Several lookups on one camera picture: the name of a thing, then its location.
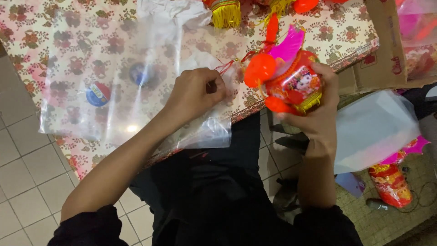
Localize red lantern wrapped in plastic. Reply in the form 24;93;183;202
368;136;431;208

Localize stack of clear plastic bags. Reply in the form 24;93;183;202
38;15;233;150

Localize floral tablecloth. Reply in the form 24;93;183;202
0;0;380;181

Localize person's left hand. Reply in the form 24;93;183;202
164;67;229;121

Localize black sandal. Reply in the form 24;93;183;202
270;123;309;152

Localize pink toys in plastic bag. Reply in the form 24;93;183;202
397;0;437;48

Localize brown cardboard box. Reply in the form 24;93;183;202
336;0;437;97

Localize small black device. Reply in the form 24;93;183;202
366;198;390;211

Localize person's right hand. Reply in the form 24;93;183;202
275;62;340;158

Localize purple plastic piece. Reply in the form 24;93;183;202
335;172;366;199

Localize orange plastic stick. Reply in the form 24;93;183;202
266;13;279;44

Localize crumpled white plastic sheet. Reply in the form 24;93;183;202
136;0;213;29

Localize person's black clothing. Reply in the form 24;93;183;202
47;112;364;246

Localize dark blue round sticker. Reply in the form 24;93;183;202
129;63;154;87

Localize red lantern yellow fringe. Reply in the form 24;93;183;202
202;0;242;29

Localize blue red round sticker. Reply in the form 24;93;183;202
86;82;112;107

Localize red lantern yellow tassel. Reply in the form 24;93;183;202
254;0;349;26

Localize red toy lantern pink feather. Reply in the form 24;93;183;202
215;25;323;115

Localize black cable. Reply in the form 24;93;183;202
398;166;437;214

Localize large clear plastic bag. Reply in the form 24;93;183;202
334;90;422;175

